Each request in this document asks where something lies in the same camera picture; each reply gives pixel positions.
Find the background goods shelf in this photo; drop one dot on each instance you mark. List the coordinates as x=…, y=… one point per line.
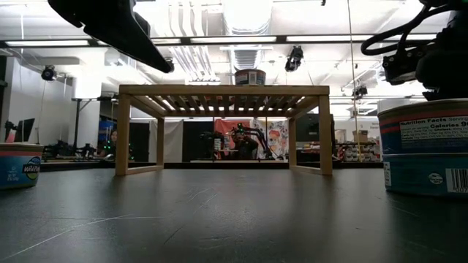
x=365, y=153

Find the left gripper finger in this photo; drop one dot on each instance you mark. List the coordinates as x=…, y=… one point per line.
x=144, y=23
x=117, y=29

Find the blue storage bin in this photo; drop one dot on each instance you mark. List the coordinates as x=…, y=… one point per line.
x=105, y=126

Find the orange backdrop cloth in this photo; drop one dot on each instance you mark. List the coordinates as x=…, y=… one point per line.
x=225, y=126

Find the wooden slatted shelf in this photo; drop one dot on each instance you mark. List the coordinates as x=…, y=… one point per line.
x=219, y=90

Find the person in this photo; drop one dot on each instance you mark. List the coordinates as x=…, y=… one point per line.
x=113, y=137
x=245, y=146

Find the black cabinet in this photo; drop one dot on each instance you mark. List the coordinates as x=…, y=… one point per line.
x=307, y=128

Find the background black robot arm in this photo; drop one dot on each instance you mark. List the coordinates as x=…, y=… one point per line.
x=210, y=140
x=261, y=137
x=69, y=150

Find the white panel on stand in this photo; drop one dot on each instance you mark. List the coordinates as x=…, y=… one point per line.
x=86, y=87

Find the white curtain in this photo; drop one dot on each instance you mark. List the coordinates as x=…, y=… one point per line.
x=173, y=140

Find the round silver ventilation duct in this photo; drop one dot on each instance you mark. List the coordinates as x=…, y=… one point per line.
x=248, y=14

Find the cardboard box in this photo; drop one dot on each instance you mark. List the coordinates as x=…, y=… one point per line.
x=361, y=137

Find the ceiling light tube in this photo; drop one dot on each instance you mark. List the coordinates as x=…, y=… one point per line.
x=47, y=42
x=420, y=36
x=168, y=41
x=234, y=39
x=329, y=38

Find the black monitor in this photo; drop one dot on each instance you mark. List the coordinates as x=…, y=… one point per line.
x=23, y=129

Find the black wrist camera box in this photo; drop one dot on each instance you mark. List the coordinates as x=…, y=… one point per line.
x=402, y=67

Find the blue pink label salmon can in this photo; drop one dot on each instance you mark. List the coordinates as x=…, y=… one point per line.
x=250, y=77
x=420, y=135
x=16, y=171

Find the background table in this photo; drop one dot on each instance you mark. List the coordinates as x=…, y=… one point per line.
x=204, y=161

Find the illustrated white poster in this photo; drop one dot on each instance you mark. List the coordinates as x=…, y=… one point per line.
x=279, y=137

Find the teal label tin can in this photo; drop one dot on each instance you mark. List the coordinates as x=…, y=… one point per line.
x=413, y=175

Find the black stand pole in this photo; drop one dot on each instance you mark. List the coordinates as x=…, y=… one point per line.
x=77, y=120

